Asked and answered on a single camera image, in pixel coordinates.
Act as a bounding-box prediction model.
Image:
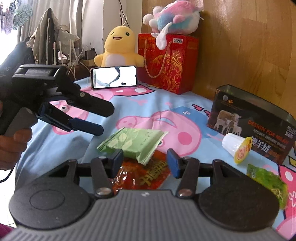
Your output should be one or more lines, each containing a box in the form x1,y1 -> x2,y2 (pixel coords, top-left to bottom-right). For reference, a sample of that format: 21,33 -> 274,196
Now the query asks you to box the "orange red snack bag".
111,151 -> 170,193

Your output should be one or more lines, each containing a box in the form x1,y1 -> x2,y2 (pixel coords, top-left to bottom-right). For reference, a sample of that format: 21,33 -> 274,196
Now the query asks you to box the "green tea cake packet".
97,128 -> 168,166

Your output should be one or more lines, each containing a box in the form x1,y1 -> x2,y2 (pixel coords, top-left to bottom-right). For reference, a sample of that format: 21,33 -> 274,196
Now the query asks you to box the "white jelly cup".
222,133 -> 252,164

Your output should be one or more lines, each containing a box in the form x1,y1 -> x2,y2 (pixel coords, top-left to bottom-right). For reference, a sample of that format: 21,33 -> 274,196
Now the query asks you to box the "green candy packet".
246,164 -> 288,210

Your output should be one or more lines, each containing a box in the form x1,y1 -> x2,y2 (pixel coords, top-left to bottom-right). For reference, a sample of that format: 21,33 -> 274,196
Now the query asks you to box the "person's left hand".
0,128 -> 33,170

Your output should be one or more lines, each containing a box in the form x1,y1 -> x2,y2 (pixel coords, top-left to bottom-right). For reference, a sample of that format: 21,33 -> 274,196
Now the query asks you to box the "folded drying rack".
26,8 -> 80,65

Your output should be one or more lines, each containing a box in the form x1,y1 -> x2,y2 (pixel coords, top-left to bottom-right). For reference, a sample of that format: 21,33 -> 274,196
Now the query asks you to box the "smartphone with white screen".
91,66 -> 137,89

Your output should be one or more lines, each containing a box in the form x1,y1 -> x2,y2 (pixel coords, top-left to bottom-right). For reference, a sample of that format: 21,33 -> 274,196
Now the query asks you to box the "blue cartoon pig bedsheet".
6,80 -> 295,240

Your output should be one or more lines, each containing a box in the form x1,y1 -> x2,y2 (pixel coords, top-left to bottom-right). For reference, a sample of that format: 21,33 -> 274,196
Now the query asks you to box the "yellow duck plush toy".
94,26 -> 144,67

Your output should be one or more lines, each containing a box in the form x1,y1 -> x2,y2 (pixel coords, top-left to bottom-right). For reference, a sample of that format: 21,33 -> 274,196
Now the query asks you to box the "black metal tin box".
207,85 -> 295,165

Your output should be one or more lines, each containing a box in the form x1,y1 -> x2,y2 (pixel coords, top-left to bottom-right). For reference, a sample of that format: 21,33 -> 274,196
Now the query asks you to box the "red gift bag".
137,33 -> 199,94

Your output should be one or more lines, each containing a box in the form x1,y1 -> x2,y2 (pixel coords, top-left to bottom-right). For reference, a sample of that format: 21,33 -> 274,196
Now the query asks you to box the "pink blue plush toy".
142,1 -> 203,50

